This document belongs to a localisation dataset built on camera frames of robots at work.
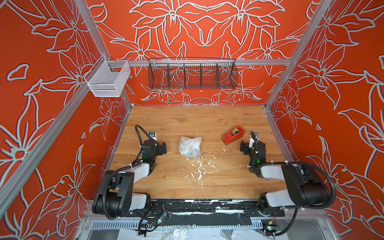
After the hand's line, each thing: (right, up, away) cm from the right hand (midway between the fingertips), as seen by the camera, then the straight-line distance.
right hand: (251, 139), depth 91 cm
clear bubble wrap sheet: (-39, -4, -4) cm, 39 cm away
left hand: (-60, -1, +1) cm, 60 cm away
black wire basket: (-40, +44, +9) cm, 60 cm away
